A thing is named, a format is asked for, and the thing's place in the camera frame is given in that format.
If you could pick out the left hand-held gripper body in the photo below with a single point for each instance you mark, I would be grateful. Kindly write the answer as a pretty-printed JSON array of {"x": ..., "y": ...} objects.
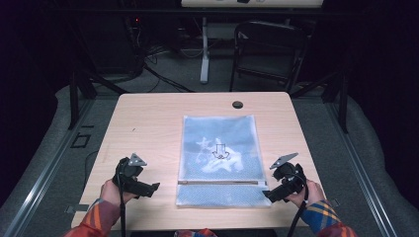
[{"x": 129, "y": 171}]

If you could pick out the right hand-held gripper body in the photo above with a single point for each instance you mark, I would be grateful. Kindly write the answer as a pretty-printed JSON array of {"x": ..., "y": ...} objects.
[{"x": 290, "y": 177}]

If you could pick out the person's right hand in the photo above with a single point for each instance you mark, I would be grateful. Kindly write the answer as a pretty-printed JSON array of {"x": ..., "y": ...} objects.
[{"x": 311, "y": 193}]

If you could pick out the person's left hand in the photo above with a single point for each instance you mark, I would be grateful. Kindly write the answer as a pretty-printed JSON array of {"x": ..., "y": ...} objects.
[{"x": 111, "y": 195}]

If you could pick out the person's plaid clothing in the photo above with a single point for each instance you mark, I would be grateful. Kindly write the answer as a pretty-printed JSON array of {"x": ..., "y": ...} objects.
[{"x": 196, "y": 233}]

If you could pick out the blue garment with white print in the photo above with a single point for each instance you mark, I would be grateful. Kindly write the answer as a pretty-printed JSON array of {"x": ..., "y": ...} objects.
[{"x": 219, "y": 144}]

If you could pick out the white table leg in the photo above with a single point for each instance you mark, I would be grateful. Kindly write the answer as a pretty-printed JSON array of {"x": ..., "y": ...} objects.
[{"x": 205, "y": 56}]

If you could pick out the black folding chair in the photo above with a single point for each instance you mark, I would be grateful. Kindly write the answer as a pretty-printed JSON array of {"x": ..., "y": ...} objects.
[{"x": 268, "y": 36}]

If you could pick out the aluminium floor rail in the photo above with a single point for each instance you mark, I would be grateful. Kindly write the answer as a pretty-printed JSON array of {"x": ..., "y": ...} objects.
[
  {"x": 362, "y": 177},
  {"x": 42, "y": 187}
]

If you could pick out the black metal frame stand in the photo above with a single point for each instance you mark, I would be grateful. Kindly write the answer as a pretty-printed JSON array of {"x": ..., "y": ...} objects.
[
  {"x": 342, "y": 102},
  {"x": 75, "y": 98}
]

